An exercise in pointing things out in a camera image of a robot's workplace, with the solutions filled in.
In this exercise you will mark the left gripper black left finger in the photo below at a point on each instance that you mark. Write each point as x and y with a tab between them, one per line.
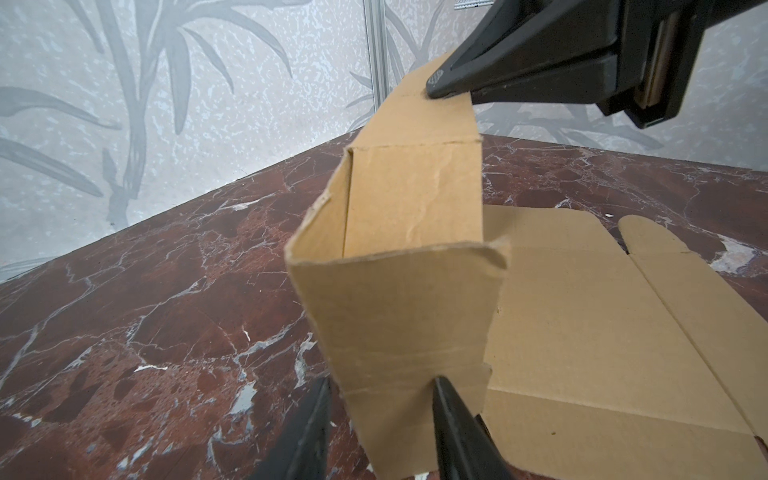
301	449

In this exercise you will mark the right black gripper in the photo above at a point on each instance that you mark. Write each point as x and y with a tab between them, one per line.
564	52

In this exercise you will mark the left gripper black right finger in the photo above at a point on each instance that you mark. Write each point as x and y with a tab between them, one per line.
465	449

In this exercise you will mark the brown cardboard box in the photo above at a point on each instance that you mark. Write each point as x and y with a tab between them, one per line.
588	356

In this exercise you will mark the aluminium cage frame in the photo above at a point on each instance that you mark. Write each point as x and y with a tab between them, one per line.
375	25

